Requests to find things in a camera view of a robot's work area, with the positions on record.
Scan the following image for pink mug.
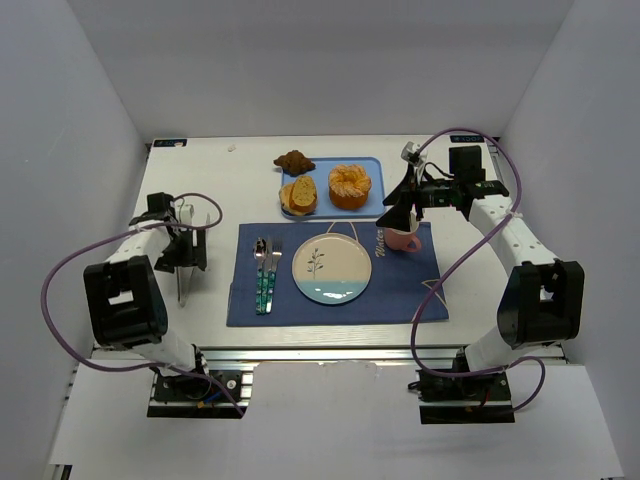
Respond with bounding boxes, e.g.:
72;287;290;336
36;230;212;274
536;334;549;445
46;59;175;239
384;212;422;253

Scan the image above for brown croissant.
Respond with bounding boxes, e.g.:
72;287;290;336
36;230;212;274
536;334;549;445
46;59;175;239
273;150;316;176

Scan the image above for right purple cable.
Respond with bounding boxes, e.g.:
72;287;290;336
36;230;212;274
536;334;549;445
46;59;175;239
409;128;547;414

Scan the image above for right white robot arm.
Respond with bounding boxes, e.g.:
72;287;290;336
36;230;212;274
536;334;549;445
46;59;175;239
376;143;585;374

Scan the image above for spoon with green handle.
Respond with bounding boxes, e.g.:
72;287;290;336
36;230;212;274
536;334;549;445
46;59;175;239
253;237;267;315

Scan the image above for blue plastic tray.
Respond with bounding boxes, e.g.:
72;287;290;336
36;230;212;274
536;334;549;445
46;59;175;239
278;157;385;220

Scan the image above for aluminium table edge rail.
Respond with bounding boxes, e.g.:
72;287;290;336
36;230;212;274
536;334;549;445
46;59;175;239
92;342;571;374

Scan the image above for fork with green handle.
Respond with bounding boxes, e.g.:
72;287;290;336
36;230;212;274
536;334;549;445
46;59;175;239
266;237;283;314

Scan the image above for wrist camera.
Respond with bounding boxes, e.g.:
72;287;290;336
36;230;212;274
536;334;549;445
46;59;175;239
173;198;194;232
400;141;425;168

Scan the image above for metal tongs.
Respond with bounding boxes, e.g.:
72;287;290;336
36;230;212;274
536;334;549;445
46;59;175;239
176;230;207;308

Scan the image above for round orange sugared bun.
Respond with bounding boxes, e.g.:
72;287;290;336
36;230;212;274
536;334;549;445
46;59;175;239
328;164;372;211

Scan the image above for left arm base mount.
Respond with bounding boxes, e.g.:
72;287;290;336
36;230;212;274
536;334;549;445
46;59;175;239
147;369;252;419

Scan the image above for sliced toast bread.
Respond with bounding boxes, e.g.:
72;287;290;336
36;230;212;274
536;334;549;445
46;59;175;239
279;175;318;216

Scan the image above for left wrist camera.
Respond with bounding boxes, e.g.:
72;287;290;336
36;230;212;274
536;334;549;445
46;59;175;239
173;198;194;232

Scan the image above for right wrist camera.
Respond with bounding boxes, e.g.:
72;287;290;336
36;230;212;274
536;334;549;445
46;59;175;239
400;141;425;168

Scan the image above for right blue label sticker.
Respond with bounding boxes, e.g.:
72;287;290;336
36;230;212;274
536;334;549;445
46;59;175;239
449;134;485;144

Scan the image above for white and blue plate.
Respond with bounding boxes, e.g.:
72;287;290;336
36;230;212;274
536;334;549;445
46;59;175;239
291;233;372;306

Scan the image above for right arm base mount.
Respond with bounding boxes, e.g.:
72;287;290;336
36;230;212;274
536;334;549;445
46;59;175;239
407;370;515;425

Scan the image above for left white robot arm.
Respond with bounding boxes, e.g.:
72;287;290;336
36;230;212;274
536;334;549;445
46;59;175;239
83;192;208;377

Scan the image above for left blue label sticker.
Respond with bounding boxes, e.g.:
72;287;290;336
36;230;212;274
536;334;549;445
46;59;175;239
152;139;187;148

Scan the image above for blue cloth placemat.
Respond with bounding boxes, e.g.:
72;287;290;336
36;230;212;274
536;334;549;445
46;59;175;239
226;222;440;327

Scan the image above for blue label sticker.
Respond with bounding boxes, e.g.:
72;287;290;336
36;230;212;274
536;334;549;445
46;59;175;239
152;139;187;148
449;134;485;144

